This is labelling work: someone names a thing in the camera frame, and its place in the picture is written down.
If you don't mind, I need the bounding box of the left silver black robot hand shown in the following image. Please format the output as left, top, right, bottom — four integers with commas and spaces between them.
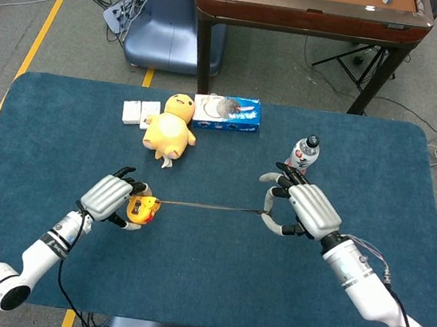
76, 161, 161, 235

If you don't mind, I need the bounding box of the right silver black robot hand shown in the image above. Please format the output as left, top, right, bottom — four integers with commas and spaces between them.
252, 159, 350, 245

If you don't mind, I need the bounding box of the yellow tape measure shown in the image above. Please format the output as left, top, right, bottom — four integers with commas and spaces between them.
125, 190, 274, 243

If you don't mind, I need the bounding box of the clear pink drink bottle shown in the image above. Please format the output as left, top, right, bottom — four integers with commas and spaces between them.
284, 131, 323, 177

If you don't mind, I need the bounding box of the small white box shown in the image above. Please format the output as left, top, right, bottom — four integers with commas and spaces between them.
121, 99, 144, 126
137, 98, 162, 132

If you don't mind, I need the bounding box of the yellow plush duck toy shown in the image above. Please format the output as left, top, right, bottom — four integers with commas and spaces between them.
138, 88, 203, 173

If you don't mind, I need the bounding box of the blue felt table mat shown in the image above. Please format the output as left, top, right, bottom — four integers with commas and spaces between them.
0, 66, 437, 327

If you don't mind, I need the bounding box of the blue cookie box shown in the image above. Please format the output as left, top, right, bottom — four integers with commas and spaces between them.
189, 90, 264, 137

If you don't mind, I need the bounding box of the black tripod stand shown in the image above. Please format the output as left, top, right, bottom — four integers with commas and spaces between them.
308, 37, 399, 94

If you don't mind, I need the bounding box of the grey power strip with plugs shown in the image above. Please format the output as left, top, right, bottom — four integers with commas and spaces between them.
101, 0, 142, 37

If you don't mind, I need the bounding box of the brown mahjong table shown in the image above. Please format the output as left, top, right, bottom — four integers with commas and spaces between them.
182, 0, 437, 125

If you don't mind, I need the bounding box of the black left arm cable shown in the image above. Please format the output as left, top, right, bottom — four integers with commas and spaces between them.
50, 201, 125, 327

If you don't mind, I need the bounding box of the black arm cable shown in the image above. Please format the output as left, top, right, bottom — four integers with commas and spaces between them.
376, 269, 437, 327
50, 201, 125, 327

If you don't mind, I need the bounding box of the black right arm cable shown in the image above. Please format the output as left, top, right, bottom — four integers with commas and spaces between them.
376, 269, 437, 327

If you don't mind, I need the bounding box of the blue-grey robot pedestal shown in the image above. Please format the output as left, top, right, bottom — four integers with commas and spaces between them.
120, 0, 231, 79

